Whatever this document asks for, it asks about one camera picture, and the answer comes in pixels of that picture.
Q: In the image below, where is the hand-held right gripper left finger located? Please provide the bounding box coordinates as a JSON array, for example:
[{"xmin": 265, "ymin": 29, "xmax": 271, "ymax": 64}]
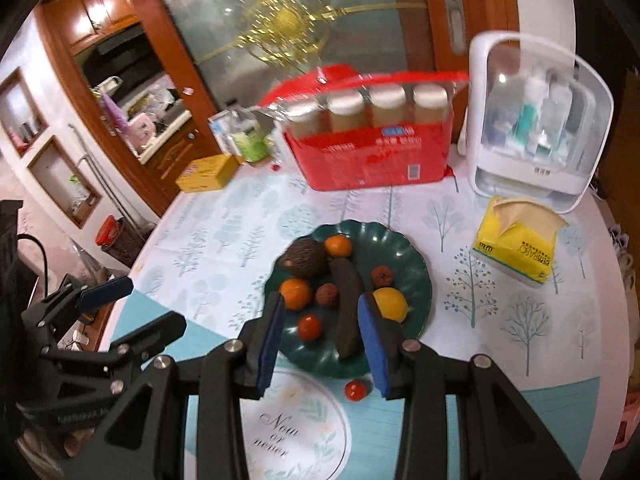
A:
[{"xmin": 89, "ymin": 291, "xmax": 288, "ymax": 480}]

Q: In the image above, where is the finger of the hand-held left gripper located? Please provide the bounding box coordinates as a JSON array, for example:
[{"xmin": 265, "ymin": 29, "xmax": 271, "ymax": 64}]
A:
[
  {"xmin": 106, "ymin": 311, "xmax": 187, "ymax": 367},
  {"xmin": 21, "ymin": 276, "xmax": 135, "ymax": 353}
]

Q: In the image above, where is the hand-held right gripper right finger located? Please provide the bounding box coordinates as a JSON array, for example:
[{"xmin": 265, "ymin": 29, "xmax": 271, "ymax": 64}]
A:
[{"xmin": 356, "ymin": 291, "xmax": 583, "ymax": 480}]

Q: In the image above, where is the large orange with sticker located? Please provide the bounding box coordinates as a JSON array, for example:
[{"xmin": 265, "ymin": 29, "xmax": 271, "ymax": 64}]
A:
[{"xmin": 372, "ymin": 287, "xmax": 408, "ymax": 322}]

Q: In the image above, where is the overripe dark banana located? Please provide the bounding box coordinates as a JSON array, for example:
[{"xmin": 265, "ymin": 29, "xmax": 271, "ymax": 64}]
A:
[{"xmin": 329, "ymin": 258, "xmax": 366, "ymax": 360}]

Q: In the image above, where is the small tangerine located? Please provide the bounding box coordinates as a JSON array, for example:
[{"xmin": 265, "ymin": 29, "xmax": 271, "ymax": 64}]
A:
[
  {"xmin": 325, "ymin": 235, "xmax": 352, "ymax": 259},
  {"xmin": 278, "ymin": 278, "xmax": 312, "ymax": 309}
]

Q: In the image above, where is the dark green scalloped plate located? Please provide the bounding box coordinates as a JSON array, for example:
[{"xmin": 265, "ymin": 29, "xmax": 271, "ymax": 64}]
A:
[{"xmin": 263, "ymin": 220, "xmax": 433, "ymax": 380}]

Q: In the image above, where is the dark avocado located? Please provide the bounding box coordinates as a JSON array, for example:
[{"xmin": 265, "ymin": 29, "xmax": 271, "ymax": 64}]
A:
[{"xmin": 278, "ymin": 239, "xmax": 329, "ymax": 281}]

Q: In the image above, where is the dark woven basket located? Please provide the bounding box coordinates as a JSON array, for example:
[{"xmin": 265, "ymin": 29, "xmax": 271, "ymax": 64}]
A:
[{"xmin": 102, "ymin": 222, "xmax": 157, "ymax": 268}]

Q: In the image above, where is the red plastic basket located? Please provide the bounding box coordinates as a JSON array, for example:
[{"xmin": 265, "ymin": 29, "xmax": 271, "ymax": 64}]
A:
[{"xmin": 96, "ymin": 215, "xmax": 126, "ymax": 248}]

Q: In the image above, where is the yellow cardboard box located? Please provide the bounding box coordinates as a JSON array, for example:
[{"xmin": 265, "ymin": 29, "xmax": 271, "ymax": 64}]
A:
[{"xmin": 175, "ymin": 154, "xmax": 238, "ymax": 193}]

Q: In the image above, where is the wooden kitchen base cabinet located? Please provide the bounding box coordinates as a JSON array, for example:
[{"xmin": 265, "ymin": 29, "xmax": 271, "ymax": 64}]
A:
[{"xmin": 140, "ymin": 110, "xmax": 226, "ymax": 196}]

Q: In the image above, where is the pink countertop appliance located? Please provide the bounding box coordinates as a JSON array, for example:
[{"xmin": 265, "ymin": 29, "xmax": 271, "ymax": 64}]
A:
[{"xmin": 127, "ymin": 112, "xmax": 156, "ymax": 148}]

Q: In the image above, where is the yellow tissue pack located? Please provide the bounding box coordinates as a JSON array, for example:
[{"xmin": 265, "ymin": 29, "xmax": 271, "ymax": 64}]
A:
[{"xmin": 471, "ymin": 196, "xmax": 569, "ymax": 287}]

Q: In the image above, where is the red drink bottle pack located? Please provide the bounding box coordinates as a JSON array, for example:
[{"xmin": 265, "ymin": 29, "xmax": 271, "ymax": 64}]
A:
[{"xmin": 262, "ymin": 63, "xmax": 471, "ymax": 192}]

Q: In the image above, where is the white and blue carton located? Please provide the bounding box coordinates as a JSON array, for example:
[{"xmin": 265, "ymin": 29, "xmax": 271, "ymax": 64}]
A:
[{"xmin": 207, "ymin": 112, "xmax": 231, "ymax": 153}]

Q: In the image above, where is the green label canister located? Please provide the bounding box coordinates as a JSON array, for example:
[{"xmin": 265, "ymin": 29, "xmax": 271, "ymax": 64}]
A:
[{"xmin": 232, "ymin": 127, "xmax": 266, "ymax": 162}]

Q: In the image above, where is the clear plastic bottle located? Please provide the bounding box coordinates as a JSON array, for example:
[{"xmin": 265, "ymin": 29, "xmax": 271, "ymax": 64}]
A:
[{"xmin": 222, "ymin": 100, "xmax": 251, "ymax": 131}]

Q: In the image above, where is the glass jar with white lid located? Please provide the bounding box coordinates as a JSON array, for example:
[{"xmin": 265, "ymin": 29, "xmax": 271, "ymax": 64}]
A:
[
  {"xmin": 412, "ymin": 83, "xmax": 448, "ymax": 123},
  {"xmin": 327, "ymin": 92, "xmax": 366, "ymax": 128},
  {"xmin": 371, "ymin": 85, "xmax": 407, "ymax": 123},
  {"xmin": 285, "ymin": 101, "xmax": 321, "ymax": 136}
]

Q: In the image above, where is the wooden glass door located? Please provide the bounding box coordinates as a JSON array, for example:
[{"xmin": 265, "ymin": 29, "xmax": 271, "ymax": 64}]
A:
[{"xmin": 117, "ymin": 0, "xmax": 521, "ymax": 221}]

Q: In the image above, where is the white cosmetics storage box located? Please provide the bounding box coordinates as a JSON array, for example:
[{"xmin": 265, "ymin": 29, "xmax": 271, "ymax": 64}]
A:
[{"xmin": 465, "ymin": 31, "xmax": 615, "ymax": 213}]

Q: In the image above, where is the teal and white bottle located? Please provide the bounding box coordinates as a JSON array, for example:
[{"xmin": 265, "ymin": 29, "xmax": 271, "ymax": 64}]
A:
[{"xmin": 517, "ymin": 102, "xmax": 539, "ymax": 146}]

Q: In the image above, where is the gold door ornament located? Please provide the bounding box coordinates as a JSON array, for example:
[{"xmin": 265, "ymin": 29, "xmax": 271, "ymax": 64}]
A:
[{"xmin": 192, "ymin": 0, "xmax": 426, "ymax": 76}]

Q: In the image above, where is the black cable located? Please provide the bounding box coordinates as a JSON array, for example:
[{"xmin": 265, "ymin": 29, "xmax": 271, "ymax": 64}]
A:
[{"xmin": 17, "ymin": 234, "xmax": 49, "ymax": 291}]

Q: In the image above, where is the wooden kitchen wall cabinet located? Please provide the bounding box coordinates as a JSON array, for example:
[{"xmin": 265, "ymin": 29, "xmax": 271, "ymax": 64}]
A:
[{"xmin": 42, "ymin": 0, "xmax": 141, "ymax": 56}]

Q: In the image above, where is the silver door handle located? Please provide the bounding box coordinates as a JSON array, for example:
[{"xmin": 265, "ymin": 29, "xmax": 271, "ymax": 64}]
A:
[{"xmin": 442, "ymin": 0, "xmax": 468, "ymax": 55}]

